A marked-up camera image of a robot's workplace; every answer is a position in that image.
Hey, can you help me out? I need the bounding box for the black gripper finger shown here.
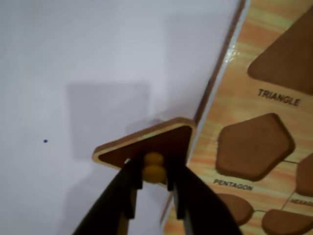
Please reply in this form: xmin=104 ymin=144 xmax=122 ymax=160
xmin=167 ymin=160 xmax=243 ymax=235
xmin=72 ymin=156 xmax=144 ymax=235

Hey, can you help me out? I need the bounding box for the brown triangle piece yellow pin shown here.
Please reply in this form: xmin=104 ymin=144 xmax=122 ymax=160
xmin=91 ymin=117 xmax=198 ymax=189

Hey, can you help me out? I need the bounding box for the wooden shapes puzzle board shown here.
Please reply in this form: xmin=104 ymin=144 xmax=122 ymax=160
xmin=160 ymin=0 xmax=313 ymax=235

